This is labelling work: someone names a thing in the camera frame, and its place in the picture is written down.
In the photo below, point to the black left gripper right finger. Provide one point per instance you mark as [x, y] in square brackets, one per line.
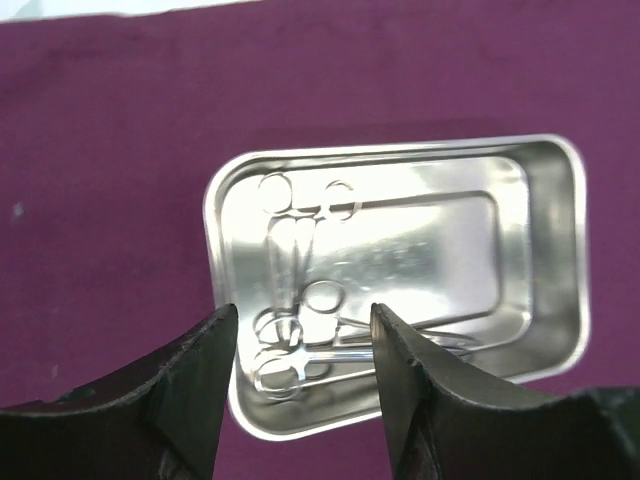
[447, 419]

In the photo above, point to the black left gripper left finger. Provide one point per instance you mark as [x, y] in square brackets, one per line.
[158, 417]

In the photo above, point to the steel surgical scissors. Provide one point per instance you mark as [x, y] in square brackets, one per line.
[285, 367]

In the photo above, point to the stainless steel instrument tray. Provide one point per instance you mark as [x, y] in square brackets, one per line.
[478, 243]

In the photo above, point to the purple surgical cloth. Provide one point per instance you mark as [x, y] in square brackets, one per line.
[111, 128]

